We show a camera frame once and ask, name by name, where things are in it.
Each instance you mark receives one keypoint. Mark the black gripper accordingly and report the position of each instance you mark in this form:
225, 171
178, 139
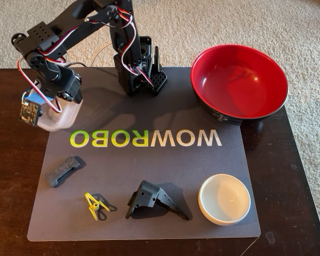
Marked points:
74, 90

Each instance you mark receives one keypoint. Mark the clear plastic container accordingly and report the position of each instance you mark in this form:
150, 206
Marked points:
61, 120

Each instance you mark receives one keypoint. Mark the dark gray slotted printed block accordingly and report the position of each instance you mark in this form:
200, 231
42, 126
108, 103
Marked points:
60, 170

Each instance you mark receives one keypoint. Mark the dark gray printed gripper part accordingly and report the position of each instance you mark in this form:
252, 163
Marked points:
148, 196

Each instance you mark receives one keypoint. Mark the small white ceramic bowl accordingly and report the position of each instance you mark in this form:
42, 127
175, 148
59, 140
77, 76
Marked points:
224, 200

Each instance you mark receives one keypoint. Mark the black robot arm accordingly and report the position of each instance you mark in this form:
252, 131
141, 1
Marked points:
69, 22

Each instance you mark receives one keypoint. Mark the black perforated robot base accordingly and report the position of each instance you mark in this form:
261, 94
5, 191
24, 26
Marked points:
160, 80

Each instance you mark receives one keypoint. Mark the red bowl with black outside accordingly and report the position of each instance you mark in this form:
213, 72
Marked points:
240, 80

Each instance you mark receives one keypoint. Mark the gray WOWROBO mat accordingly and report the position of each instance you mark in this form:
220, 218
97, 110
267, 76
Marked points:
138, 165

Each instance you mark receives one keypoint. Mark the blue camera mount bracket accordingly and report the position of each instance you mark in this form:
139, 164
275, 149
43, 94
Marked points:
38, 98

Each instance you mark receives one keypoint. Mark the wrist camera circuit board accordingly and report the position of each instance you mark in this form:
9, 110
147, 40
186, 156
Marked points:
28, 114

